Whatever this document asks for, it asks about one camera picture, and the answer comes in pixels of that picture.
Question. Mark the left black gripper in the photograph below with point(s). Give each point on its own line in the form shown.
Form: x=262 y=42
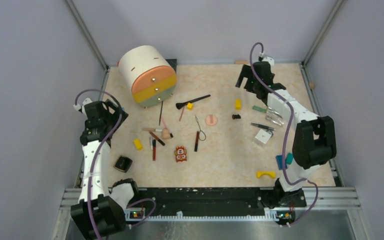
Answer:
x=118 y=115

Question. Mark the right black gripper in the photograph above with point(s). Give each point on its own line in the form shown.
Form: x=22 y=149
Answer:
x=247 y=72

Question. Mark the thin black stick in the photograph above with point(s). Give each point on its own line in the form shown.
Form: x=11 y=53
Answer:
x=160 y=113

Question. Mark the cream round drawer organizer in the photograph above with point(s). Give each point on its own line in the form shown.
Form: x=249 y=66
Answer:
x=148 y=75

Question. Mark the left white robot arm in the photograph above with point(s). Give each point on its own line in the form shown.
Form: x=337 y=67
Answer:
x=100 y=210

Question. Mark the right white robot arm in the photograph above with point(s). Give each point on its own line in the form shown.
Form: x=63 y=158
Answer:
x=314 y=141

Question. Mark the beige makeup sponge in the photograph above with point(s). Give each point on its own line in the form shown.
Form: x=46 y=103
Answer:
x=165 y=134

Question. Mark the black makeup brush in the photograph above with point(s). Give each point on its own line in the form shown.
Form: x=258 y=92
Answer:
x=180 y=105

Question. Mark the yellow rectangular block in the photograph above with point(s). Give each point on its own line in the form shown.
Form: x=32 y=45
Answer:
x=238 y=104

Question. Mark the small black figurine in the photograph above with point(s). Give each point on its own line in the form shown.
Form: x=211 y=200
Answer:
x=236 y=116

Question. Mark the yellow wedge block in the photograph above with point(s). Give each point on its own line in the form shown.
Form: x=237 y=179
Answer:
x=137 y=144

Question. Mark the black compact case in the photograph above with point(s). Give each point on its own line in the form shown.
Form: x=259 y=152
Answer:
x=123 y=164

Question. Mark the clear plastic wrapper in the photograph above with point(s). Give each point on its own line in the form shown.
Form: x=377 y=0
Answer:
x=274 y=117

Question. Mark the white glue tube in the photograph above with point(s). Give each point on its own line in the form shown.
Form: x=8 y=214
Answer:
x=151 y=140

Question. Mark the brown lipstick tube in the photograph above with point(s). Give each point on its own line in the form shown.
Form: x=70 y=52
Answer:
x=157 y=138

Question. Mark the nude concealer tube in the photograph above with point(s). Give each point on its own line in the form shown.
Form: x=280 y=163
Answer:
x=152 y=129

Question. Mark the pink round powder puff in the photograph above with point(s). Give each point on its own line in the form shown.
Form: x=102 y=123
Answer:
x=211 y=120

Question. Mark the small yellow cube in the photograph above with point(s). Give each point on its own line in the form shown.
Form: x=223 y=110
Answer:
x=189 y=106

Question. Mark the pink thin brush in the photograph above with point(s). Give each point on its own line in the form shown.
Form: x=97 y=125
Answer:
x=165 y=126

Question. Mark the black hair loop tool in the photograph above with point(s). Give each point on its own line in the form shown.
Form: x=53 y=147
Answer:
x=201 y=134

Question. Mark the black foam pad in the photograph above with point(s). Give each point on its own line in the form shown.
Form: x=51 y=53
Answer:
x=173 y=62

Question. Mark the dark red lip gloss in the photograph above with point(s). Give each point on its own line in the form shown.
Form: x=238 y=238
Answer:
x=197 y=139

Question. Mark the red owl number toy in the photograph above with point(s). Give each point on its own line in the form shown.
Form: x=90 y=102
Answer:
x=180 y=154

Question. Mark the blue lego brick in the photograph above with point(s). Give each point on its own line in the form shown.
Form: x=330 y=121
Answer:
x=279 y=162

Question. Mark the teal block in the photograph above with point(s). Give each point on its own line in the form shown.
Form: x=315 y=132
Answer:
x=289 y=158

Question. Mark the yellow arch block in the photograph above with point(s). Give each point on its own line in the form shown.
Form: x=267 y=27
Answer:
x=270 y=174

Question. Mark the wooden peg at wall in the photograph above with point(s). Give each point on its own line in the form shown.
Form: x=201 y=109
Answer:
x=241 y=62

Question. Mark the wooden bead on frame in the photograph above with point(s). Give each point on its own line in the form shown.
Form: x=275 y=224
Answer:
x=311 y=85

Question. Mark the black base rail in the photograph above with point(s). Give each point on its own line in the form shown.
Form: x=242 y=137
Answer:
x=217 y=201

